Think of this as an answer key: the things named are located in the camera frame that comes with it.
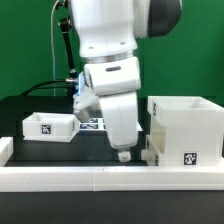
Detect grey thin cable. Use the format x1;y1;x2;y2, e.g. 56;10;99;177
50;0;64;97

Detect marker tag sheet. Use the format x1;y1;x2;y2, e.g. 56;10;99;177
78;116;144;132

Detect white fence frame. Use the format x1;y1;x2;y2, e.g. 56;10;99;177
0;137;224;192

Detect white drawer tray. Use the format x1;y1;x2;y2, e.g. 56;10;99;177
22;112;79;142
141;135;165;166

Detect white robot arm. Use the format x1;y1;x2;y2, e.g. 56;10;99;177
69;0;182;162

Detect white drawer housing box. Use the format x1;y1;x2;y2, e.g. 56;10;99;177
147;96;224;167

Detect white front drawer tray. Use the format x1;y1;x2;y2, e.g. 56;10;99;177
141;135;165;166

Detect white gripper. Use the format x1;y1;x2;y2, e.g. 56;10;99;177
99;92;138;162

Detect black cables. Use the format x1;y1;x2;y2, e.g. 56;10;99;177
20;79;80;98

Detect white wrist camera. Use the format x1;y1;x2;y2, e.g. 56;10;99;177
84;57;141;96

